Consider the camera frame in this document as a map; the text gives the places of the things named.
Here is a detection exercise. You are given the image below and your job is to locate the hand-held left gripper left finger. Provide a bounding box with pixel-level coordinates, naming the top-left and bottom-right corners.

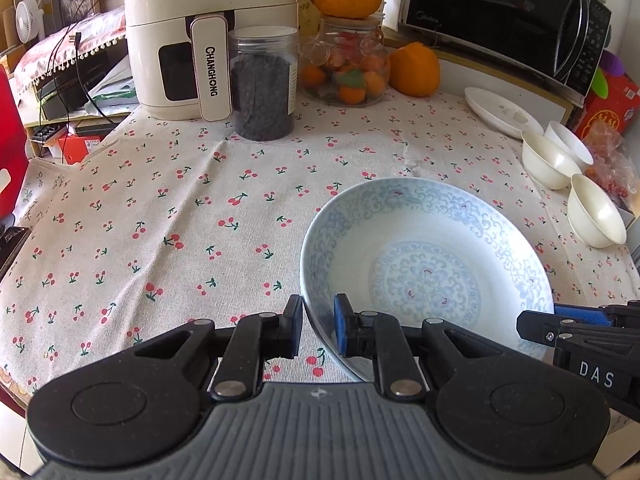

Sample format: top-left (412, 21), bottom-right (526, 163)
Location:
top-left (134, 294), bottom-right (305, 402)

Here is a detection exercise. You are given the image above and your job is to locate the glass jar of small oranges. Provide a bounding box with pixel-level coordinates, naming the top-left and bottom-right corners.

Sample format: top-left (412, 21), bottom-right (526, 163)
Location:
top-left (299, 12), bottom-right (392, 107)

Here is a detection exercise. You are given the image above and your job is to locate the purple plastic utensil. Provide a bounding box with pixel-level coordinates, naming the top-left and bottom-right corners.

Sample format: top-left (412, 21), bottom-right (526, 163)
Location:
top-left (600, 50), bottom-right (627, 79)

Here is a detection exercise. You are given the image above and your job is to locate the black microwave oven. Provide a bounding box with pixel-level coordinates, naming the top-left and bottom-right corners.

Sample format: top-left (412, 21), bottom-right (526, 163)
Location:
top-left (397, 0), bottom-right (613, 97)

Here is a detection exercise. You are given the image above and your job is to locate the red gift box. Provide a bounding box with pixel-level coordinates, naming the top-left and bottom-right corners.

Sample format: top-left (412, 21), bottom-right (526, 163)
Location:
top-left (575, 72), bottom-right (640, 151)

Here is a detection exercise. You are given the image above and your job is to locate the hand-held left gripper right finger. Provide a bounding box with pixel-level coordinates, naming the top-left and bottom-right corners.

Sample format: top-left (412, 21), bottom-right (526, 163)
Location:
top-left (334, 294), bottom-right (503, 402)

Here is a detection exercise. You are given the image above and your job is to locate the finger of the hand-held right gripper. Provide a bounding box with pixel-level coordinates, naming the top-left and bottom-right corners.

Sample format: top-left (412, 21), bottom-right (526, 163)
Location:
top-left (516, 300), bottom-right (640, 347)

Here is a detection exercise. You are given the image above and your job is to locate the plastic bag of fruit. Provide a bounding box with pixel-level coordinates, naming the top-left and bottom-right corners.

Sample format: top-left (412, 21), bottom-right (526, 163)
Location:
top-left (580, 120), bottom-right (640, 211)

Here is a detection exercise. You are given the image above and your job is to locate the green plastic utensil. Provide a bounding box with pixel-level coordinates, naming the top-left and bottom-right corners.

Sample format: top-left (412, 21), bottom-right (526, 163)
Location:
top-left (590, 67), bottom-right (609, 102)

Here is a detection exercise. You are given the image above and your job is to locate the red board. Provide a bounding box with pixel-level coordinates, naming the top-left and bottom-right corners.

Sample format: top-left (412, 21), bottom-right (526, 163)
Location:
top-left (0, 65), bottom-right (30, 222)

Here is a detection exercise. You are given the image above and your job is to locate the white cabinet with wooden trim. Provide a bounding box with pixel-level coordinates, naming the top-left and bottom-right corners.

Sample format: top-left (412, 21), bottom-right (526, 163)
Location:
top-left (382, 25), bottom-right (586, 127)

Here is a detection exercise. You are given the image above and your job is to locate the white oval plate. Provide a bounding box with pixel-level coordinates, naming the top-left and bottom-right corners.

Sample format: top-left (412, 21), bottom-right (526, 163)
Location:
top-left (464, 86), bottom-right (546, 140)

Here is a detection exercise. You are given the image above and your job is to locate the black printer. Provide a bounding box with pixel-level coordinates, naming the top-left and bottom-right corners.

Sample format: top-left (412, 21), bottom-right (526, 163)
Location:
top-left (39, 52), bottom-right (133, 122)

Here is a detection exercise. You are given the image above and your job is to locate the plastic jar of dark beans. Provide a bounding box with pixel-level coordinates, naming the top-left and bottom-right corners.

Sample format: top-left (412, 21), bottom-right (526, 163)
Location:
top-left (227, 25), bottom-right (300, 141)

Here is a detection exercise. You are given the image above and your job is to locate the black cable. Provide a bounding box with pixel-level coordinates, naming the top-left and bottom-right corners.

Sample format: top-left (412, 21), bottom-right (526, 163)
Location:
top-left (37, 30), bottom-right (132, 127)

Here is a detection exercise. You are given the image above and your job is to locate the cherry print tablecloth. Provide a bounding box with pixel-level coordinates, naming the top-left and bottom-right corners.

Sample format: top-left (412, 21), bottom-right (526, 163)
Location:
top-left (0, 87), bottom-right (640, 411)

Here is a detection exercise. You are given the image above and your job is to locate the cream air fryer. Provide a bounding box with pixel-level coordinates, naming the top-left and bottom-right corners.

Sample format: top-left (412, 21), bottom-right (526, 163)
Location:
top-left (121, 0), bottom-right (301, 122)

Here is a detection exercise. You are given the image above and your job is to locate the small cream bowl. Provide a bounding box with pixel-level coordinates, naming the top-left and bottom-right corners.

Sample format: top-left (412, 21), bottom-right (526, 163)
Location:
top-left (543, 121), bottom-right (595, 171)
top-left (567, 173), bottom-right (628, 249)
top-left (521, 129), bottom-right (582, 191)

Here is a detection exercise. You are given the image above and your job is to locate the blue patterned porcelain bowl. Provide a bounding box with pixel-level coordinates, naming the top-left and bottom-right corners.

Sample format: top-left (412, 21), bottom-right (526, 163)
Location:
top-left (299, 177), bottom-right (556, 383)

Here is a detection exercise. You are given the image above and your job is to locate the pink lace-trimmed cloth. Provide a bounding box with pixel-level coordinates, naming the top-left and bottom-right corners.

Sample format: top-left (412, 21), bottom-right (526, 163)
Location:
top-left (12, 7), bottom-right (129, 93)

